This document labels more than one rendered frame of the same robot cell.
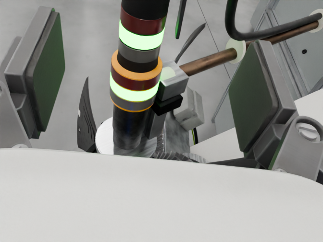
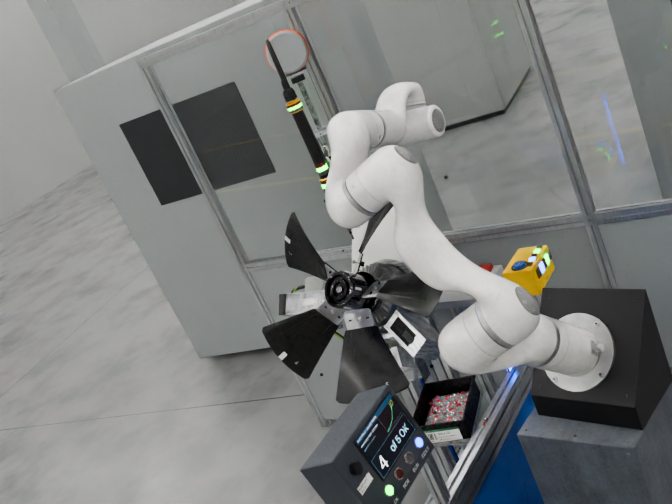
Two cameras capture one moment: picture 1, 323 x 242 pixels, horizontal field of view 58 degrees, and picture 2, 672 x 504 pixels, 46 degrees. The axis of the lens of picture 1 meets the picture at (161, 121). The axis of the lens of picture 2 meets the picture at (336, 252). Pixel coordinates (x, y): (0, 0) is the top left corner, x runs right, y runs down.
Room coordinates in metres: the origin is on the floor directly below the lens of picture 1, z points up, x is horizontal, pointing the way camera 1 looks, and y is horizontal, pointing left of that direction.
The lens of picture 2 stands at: (-1.57, 1.44, 2.15)
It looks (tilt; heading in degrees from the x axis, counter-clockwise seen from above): 20 degrees down; 323
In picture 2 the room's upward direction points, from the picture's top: 24 degrees counter-clockwise
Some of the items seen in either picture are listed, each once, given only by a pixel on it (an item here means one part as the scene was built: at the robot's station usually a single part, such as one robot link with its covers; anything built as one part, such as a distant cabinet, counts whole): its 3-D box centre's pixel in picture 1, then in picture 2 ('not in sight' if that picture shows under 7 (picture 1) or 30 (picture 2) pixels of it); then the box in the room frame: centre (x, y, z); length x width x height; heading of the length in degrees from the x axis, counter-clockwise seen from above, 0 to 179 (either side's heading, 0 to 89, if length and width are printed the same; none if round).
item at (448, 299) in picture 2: not in sight; (449, 288); (0.42, -0.48, 0.84); 0.36 x 0.24 x 0.03; 12
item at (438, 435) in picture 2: not in sight; (446, 410); (-0.04, 0.16, 0.84); 0.22 x 0.17 x 0.07; 116
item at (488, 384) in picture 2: not in sight; (486, 378); (0.42, -0.48, 0.41); 0.04 x 0.04 x 0.83; 12
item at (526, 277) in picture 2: not in sight; (529, 272); (-0.10, -0.33, 1.02); 0.16 x 0.10 x 0.11; 102
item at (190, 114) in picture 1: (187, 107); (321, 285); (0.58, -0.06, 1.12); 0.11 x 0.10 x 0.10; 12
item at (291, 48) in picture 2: not in sight; (287, 51); (0.72, -0.46, 1.88); 0.17 x 0.15 x 0.16; 12
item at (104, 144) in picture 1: (137, 114); not in sight; (0.20, 0.03, 1.50); 0.09 x 0.07 x 0.10; 137
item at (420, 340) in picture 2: not in sight; (415, 335); (0.15, -0.01, 0.98); 0.20 x 0.16 x 0.20; 102
